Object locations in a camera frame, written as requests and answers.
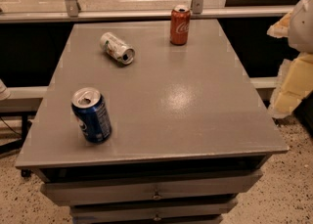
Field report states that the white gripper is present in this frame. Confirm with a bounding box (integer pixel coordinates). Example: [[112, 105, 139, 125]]
[[267, 0, 313, 118]]

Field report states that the red coca-cola can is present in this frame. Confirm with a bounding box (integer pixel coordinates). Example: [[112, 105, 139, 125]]
[[170, 5, 191, 45]]

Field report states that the grey drawer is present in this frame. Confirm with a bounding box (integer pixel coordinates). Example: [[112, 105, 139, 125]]
[[41, 169, 262, 206], [70, 199, 238, 224]]

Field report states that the white green 7up can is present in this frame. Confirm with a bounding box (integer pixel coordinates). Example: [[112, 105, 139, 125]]
[[100, 32, 135, 65]]

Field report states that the grey metal railing bar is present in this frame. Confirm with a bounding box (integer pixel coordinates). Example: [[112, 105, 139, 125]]
[[0, 5, 294, 23]]

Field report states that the grey lower drawer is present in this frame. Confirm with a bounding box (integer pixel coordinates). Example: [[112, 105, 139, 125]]
[[70, 199, 238, 224]]

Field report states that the grey upper drawer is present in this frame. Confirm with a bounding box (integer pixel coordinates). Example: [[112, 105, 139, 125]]
[[41, 169, 262, 206]]

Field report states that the blue pepsi can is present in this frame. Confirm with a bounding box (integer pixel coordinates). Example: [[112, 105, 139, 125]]
[[71, 87, 112, 144]]

